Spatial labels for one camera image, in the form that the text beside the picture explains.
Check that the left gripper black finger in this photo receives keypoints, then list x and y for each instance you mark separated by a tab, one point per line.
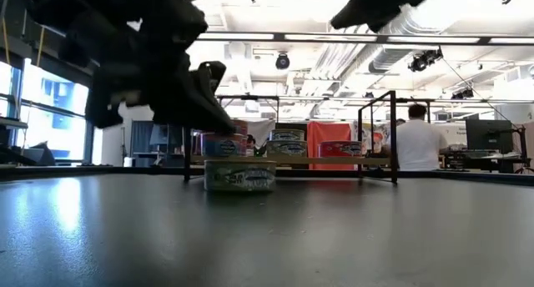
196	116

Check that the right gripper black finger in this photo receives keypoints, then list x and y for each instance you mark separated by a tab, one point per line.
367	13

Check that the blue label tuna can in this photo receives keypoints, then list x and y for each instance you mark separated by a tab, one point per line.
223	147

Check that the red label tuna can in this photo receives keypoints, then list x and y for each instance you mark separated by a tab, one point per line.
340	149

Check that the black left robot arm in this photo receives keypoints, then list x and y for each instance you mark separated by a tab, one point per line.
104	7

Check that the blue partition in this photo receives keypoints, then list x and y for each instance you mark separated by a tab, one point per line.
142	141

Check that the black ceiling spotlight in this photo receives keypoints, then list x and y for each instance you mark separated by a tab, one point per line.
282	61
461	94
421	61

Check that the white cloth panel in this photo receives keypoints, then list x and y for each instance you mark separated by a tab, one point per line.
263	128

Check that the white cup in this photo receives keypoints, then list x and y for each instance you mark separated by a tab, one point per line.
128	162

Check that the large window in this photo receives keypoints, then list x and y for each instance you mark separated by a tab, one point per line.
54	112

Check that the black cloth panel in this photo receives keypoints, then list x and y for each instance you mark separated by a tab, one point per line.
292	125

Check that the red cloth panel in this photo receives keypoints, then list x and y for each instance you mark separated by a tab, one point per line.
329	130

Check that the dark bag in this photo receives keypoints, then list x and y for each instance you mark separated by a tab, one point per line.
37	155

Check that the black table mat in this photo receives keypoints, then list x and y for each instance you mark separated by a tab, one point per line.
267	245

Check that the black background monitor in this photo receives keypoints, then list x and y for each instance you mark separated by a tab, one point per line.
488	134

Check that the cluttered background desk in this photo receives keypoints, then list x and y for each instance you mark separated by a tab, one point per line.
480	157

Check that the silver ventilation duct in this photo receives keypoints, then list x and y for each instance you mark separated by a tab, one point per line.
388	57

